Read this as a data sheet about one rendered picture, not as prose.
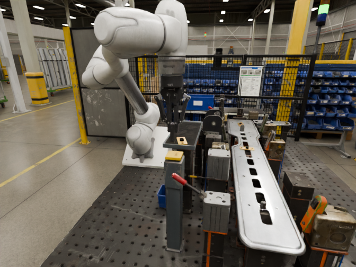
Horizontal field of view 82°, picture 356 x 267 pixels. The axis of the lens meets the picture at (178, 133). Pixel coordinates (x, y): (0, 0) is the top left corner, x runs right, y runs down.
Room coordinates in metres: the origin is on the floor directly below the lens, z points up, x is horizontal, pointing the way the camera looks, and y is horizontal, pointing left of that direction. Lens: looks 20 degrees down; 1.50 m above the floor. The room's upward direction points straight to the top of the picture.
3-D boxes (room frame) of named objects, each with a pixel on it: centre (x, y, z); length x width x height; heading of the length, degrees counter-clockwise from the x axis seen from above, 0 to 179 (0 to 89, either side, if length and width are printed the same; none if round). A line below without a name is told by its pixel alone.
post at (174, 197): (0.72, 0.01, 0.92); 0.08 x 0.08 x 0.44; 78
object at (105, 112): (3.57, 1.18, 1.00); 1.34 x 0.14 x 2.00; 81
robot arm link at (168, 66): (0.72, 0.02, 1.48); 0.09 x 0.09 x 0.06
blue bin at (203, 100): (2.09, -0.21, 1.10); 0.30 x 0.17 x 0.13; 79
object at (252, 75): (2.11, -0.71, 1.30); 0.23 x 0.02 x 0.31; 78
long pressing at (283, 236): (1.11, -0.42, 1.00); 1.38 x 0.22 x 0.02; 168
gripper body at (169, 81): (0.72, 0.02, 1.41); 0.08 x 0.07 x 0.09; 78
